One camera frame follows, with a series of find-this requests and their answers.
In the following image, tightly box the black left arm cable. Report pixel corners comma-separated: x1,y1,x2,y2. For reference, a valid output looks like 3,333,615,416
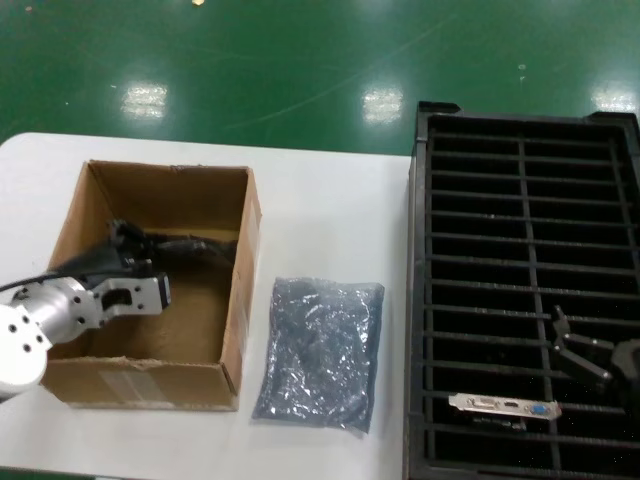
0,268,69,294

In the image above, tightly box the brown cardboard box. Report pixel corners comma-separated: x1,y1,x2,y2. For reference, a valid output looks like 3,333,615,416
39,159,262,413

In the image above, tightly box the flat empty antistatic bag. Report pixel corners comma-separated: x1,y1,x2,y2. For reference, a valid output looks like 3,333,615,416
252,276,387,440

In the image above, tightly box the black slotted plastic container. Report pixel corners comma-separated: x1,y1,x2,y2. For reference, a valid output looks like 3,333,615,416
407,99,640,480

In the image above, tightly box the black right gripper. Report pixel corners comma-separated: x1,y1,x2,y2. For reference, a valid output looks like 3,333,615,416
552,304,640,401

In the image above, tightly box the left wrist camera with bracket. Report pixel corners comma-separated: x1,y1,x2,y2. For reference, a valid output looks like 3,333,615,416
92,272,172,331

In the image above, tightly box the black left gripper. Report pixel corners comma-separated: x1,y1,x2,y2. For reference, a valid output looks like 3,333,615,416
59,218,206,291

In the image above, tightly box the graphics card with metal bracket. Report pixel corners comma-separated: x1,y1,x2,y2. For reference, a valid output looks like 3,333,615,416
448,392,563,431

